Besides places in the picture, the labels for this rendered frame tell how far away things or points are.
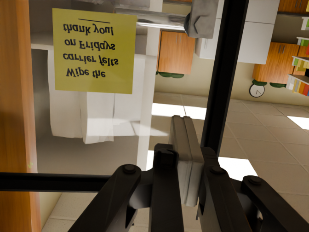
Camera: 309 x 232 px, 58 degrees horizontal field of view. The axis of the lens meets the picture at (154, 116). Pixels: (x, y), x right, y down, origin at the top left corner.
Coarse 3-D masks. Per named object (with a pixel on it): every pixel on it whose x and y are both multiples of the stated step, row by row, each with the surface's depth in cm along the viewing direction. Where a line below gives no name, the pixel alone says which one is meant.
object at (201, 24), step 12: (192, 0) 25; (204, 0) 24; (216, 0) 24; (192, 12) 24; (204, 12) 24; (216, 12) 24; (192, 24) 25; (204, 24) 24; (192, 36) 25; (204, 36) 25
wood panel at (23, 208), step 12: (0, 192) 37; (12, 192) 37; (24, 192) 37; (36, 192) 39; (0, 204) 37; (12, 204) 37; (24, 204) 37; (36, 204) 39; (0, 216) 38; (12, 216) 38; (24, 216) 38; (36, 216) 40; (0, 228) 39; (12, 228) 39; (24, 228) 39; (36, 228) 40
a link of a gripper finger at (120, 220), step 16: (112, 176) 13; (128, 176) 13; (112, 192) 12; (128, 192) 12; (96, 208) 11; (112, 208) 11; (80, 224) 10; (96, 224) 10; (112, 224) 10; (128, 224) 13
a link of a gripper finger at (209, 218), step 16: (208, 176) 14; (224, 176) 14; (208, 192) 13; (224, 192) 13; (208, 208) 13; (224, 208) 12; (240, 208) 12; (208, 224) 12; (224, 224) 11; (240, 224) 11
